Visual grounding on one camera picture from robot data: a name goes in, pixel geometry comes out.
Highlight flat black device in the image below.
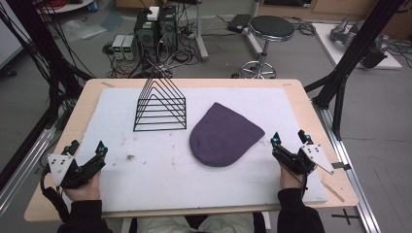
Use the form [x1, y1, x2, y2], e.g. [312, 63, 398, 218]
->
[226, 14, 253, 34]

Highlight purple knitted beanie hat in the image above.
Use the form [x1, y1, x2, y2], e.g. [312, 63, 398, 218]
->
[189, 102, 266, 168]

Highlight white box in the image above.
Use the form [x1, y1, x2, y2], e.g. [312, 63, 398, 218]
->
[146, 6, 160, 21]

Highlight long beige tape strip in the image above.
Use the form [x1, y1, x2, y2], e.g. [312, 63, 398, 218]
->
[322, 181, 346, 204]

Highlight person's right hand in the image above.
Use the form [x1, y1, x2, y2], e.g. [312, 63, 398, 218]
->
[279, 161, 307, 190]

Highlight white round table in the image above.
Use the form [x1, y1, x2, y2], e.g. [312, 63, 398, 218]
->
[35, 0, 95, 15]

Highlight thick black gripper cable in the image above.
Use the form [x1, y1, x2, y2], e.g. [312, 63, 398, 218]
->
[39, 168, 71, 224]

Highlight tangle of floor cables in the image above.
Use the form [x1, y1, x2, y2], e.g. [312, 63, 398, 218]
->
[102, 41, 202, 80]

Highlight person's right leg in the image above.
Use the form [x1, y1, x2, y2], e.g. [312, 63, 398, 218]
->
[196, 212, 257, 233]

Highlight grey metal desk leg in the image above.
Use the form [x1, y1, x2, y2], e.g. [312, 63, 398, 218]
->
[193, 0, 210, 63]
[242, 0, 264, 56]

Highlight black round stool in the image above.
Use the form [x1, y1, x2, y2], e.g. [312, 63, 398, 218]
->
[240, 15, 296, 80]

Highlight grey power supply unit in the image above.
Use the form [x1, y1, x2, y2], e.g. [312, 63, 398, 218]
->
[121, 34, 137, 61]
[112, 34, 126, 61]

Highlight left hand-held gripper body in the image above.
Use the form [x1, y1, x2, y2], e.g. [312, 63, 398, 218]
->
[47, 152, 107, 190]

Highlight aluminium rail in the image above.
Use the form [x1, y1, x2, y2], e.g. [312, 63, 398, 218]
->
[312, 100, 384, 233]
[0, 125, 63, 216]

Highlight black computer tower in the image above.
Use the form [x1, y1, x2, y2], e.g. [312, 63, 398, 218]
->
[133, 11, 160, 63]
[157, 5, 179, 54]

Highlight black coiled cables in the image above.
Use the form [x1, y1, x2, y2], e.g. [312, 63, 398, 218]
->
[283, 16, 317, 37]

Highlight person's left leg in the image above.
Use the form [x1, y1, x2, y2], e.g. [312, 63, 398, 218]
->
[137, 216, 196, 233]

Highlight person's left hand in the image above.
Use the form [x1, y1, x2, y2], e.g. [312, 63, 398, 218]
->
[63, 171, 102, 202]

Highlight white platform board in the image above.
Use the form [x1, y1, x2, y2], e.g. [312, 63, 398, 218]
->
[312, 22, 403, 71]

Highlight black metal frame stand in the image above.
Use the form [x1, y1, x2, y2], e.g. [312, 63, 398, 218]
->
[0, 0, 95, 192]
[304, 0, 408, 141]

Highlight clear plastic sheet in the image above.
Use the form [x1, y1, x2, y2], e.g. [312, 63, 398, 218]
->
[61, 18, 108, 42]

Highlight black tape cross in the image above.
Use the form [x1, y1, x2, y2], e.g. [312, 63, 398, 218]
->
[330, 208, 361, 227]

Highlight black wire rack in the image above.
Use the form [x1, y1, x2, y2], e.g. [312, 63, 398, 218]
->
[132, 77, 188, 133]

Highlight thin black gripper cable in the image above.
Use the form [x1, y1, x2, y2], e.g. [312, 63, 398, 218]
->
[300, 173, 309, 199]

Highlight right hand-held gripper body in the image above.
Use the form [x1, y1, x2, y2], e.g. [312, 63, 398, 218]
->
[271, 143, 335, 177]

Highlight person's leg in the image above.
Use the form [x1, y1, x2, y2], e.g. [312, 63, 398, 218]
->
[137, 216, 196, 233]
[196, 212, 257, 233]

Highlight black tape piece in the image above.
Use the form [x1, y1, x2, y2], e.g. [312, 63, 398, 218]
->
[330, 161, 353, 171]

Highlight white foam mat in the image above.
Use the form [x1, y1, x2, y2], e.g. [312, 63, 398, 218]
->
[62, 86, 328, 214]

